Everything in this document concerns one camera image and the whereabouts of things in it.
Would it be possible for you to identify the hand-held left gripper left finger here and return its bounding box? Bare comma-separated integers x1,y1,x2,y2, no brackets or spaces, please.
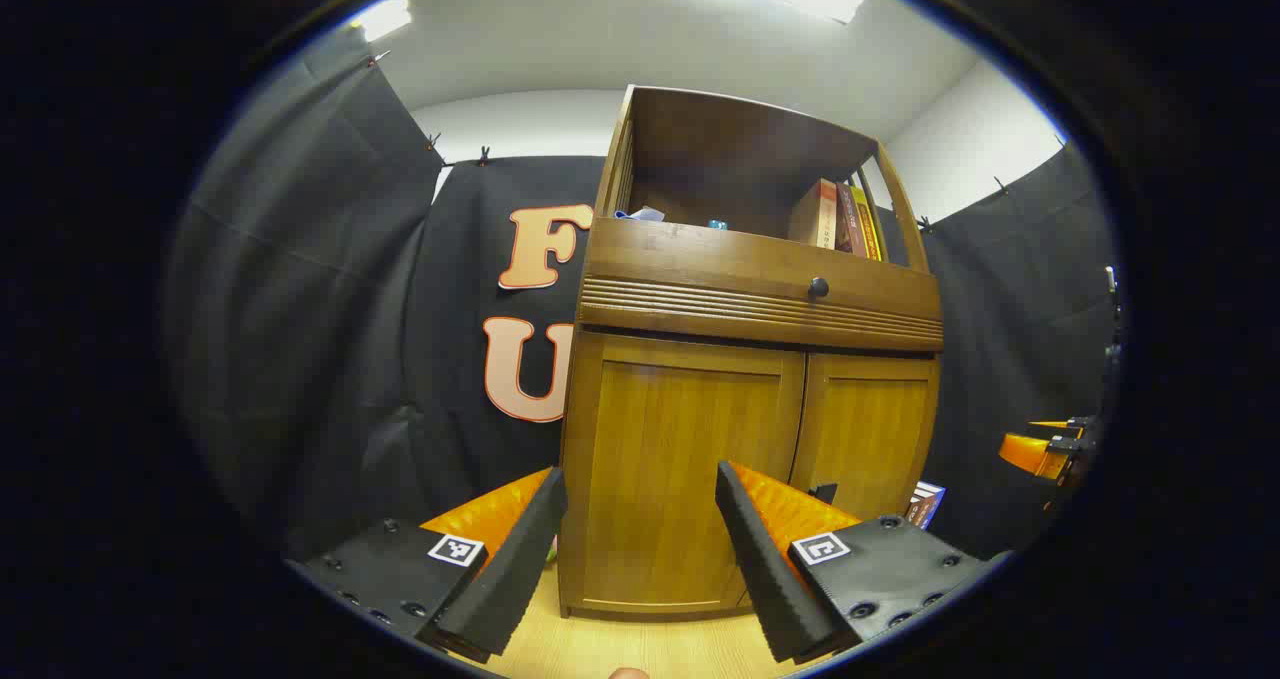
285,466,569,665

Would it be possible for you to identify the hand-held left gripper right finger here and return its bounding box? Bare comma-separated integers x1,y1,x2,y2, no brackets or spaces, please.
714,459,1013,665

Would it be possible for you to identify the wooden shoe cabinet door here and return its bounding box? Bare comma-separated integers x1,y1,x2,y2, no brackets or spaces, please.
580,332,807,615
790,352,941,525

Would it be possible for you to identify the wooden double-door shoe cabinet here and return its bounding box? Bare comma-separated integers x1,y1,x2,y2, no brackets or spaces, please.
557,84,946,622

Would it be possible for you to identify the blue book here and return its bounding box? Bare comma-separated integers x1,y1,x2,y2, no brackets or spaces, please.
905,481,947,530

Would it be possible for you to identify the yellow book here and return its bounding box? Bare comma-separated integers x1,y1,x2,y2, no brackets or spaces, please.
850,185,889,262

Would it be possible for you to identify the dark red book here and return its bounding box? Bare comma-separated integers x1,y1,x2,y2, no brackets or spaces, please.
836,183,869,256

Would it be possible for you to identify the tan book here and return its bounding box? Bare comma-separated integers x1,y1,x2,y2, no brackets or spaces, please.
790,179,839,250

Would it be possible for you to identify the small ceiling light panel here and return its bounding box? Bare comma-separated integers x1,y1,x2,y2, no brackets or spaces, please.
350,0,413,43

